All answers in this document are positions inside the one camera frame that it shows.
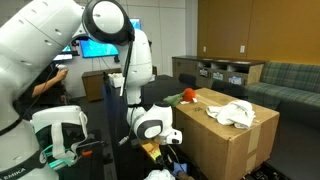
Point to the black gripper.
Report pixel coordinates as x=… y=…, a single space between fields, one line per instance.
x=165 y=161

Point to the orange plush carrot toy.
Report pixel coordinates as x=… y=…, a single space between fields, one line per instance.
x=187 y=95

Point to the white towel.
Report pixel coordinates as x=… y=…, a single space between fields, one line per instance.
x=238 y=113

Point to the blue cloth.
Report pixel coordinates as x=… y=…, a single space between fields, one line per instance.
x=180 y=168

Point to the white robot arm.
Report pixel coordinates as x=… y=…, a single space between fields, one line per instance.
x=29 y=42

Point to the black office chair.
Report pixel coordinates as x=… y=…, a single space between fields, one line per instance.
x=188 y=79

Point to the white storage bin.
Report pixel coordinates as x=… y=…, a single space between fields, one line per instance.
x=116 y=79

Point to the wooden recycling cabinet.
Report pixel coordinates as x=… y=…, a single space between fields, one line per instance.
x=206 y=70

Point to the low wooden bench cabinet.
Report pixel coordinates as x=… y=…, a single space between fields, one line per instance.
x=93 y=82

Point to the white vr headset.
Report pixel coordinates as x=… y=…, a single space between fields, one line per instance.
x=55 y=117

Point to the person in black shirt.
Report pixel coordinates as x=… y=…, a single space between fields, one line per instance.
x=45 y=91

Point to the green plaid sofa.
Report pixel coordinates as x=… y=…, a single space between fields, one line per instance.
x=286 y=82

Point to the wall mounted tv screen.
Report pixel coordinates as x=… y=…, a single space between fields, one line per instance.
x=89 y=49

